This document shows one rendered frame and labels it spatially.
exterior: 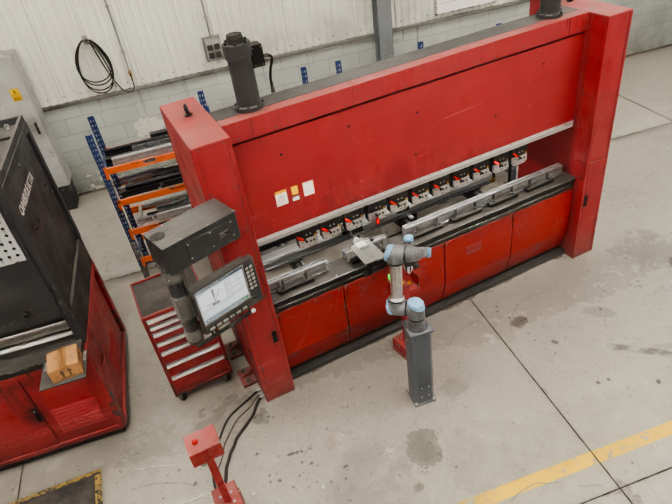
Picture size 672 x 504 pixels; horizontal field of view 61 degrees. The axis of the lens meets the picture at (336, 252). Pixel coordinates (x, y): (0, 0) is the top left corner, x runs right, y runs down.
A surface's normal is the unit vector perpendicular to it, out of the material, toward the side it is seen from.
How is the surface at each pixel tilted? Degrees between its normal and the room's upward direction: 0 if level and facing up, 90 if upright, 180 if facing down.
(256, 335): 90
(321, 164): 90
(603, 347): 0
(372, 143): 90
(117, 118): 90
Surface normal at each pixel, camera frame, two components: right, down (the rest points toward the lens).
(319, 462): -0.13, -0.80
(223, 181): 0.44, 0.49
